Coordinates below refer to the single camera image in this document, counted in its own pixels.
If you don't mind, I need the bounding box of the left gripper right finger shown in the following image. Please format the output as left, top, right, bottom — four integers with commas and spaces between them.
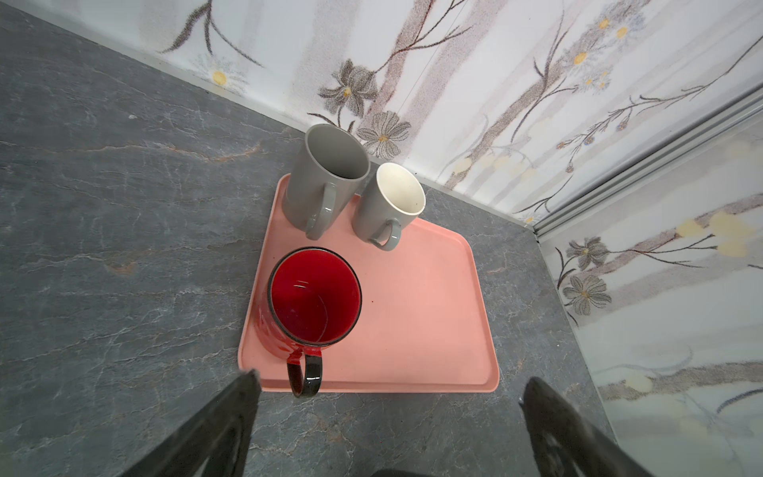
520, 377, 650, 476

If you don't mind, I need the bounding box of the small grey mug white inside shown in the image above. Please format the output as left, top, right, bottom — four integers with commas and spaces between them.
352, 163, 426, 252

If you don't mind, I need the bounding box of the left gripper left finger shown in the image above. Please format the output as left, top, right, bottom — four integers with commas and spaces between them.
123, 371, 261, 476

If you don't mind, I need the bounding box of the tall grey mug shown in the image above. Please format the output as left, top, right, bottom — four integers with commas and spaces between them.
282, 124, 371, 240

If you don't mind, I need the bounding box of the pink plastic tray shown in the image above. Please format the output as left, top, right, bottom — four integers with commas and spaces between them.
236, 172, 502, 395

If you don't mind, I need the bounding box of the red mug black handle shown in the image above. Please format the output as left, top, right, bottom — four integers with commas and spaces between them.
254, 246, 363, 399

